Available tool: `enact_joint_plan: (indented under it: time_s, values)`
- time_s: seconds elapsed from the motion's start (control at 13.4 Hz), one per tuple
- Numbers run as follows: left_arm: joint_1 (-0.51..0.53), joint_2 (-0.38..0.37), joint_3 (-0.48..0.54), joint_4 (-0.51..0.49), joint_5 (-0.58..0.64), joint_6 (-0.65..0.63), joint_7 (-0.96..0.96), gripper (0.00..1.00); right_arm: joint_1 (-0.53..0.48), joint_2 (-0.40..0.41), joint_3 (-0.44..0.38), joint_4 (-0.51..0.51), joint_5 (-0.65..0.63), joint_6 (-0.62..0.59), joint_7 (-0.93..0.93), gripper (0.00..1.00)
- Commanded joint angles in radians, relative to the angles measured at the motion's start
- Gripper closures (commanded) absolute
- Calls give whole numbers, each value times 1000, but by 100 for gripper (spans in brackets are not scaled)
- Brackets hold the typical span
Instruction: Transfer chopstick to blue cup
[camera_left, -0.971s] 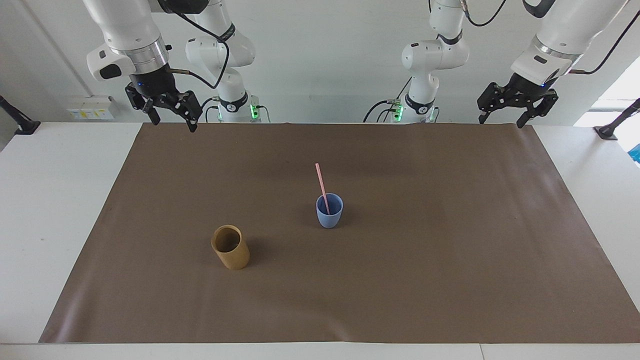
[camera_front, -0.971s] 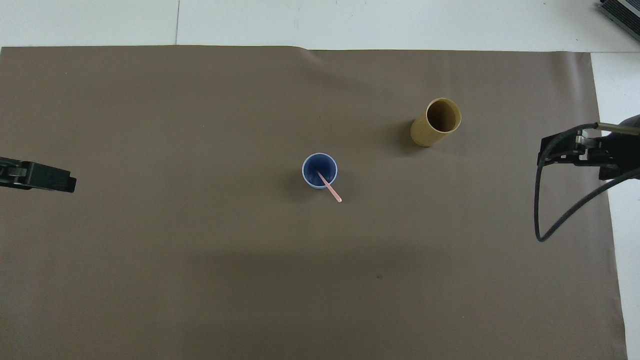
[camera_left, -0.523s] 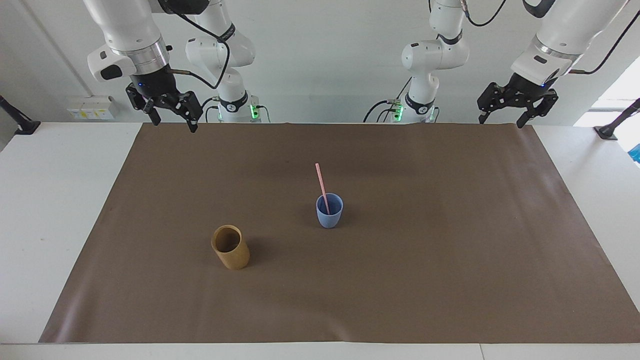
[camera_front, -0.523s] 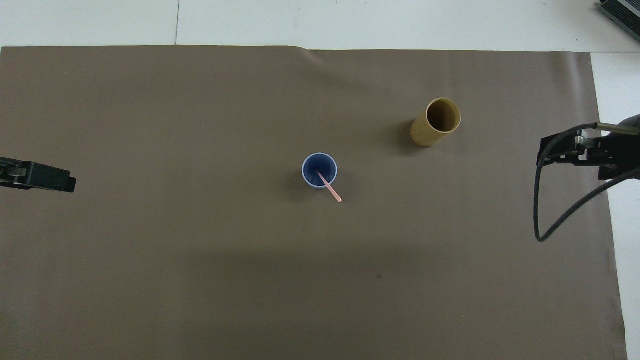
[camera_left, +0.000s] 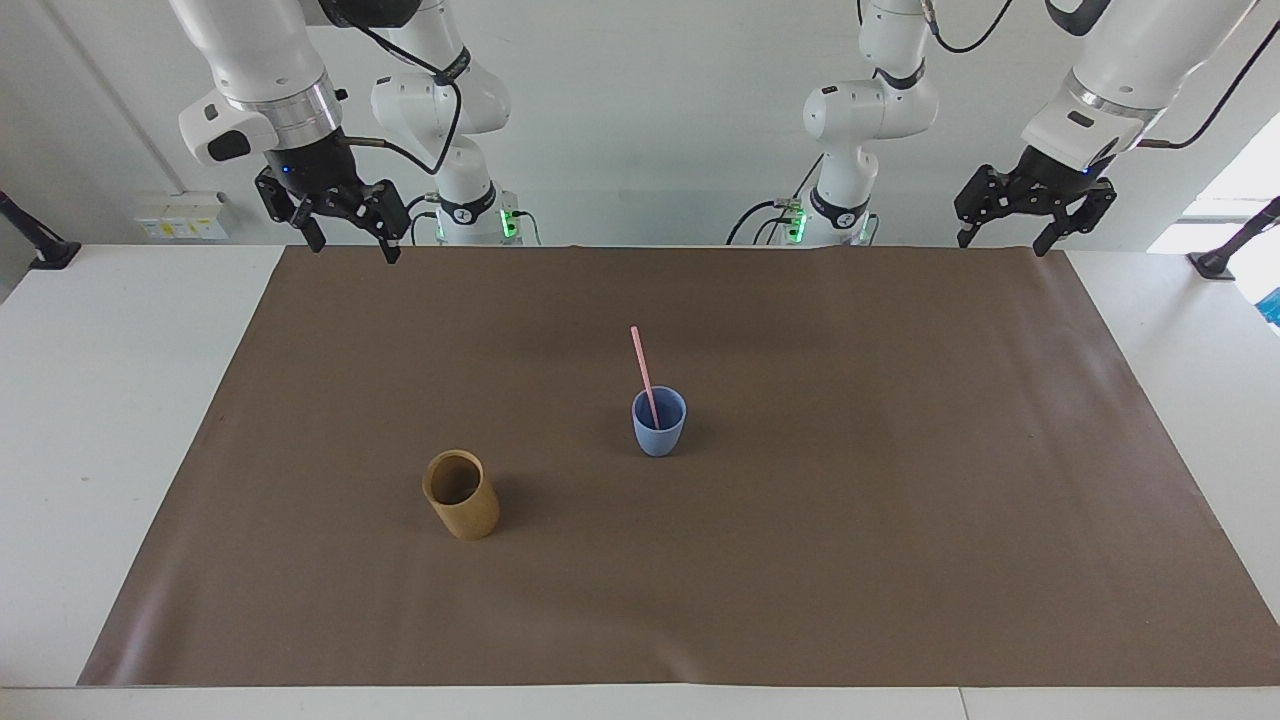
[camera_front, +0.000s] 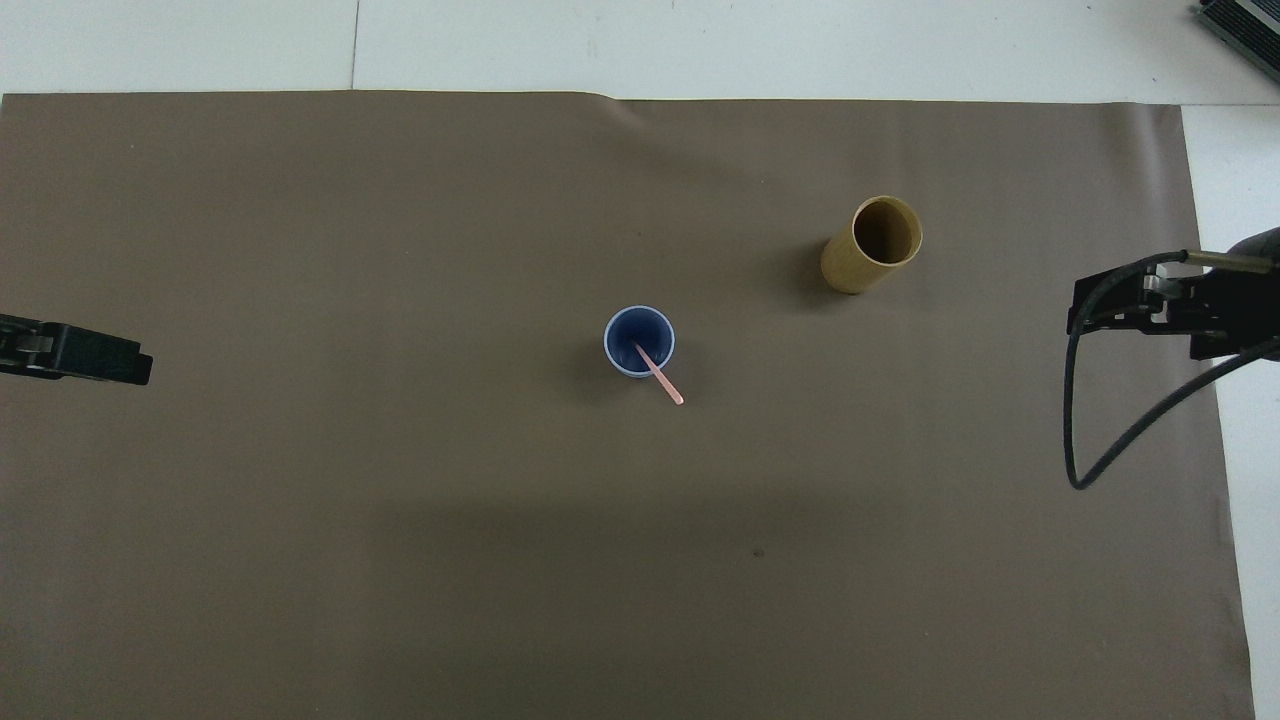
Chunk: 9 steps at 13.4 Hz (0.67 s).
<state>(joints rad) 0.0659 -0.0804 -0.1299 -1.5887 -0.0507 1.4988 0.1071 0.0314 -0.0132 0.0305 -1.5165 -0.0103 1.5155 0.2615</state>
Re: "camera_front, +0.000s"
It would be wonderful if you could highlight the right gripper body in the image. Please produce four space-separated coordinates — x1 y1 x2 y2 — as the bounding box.
1190 227 1280 362

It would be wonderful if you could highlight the yellow-brown cylindrical cup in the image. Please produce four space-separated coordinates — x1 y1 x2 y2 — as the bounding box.
820 195 924 296

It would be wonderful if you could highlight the pink chopstick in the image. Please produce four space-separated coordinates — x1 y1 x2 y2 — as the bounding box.
631 341 686 407

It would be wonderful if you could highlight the blue plastic cup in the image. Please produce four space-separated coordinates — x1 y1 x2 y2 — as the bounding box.
603 305 677 380

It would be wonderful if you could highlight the black stand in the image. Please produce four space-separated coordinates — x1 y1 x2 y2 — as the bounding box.
1194 0 1280 83

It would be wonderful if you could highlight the black cable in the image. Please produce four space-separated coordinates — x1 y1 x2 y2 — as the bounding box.
1063 249 1280 492

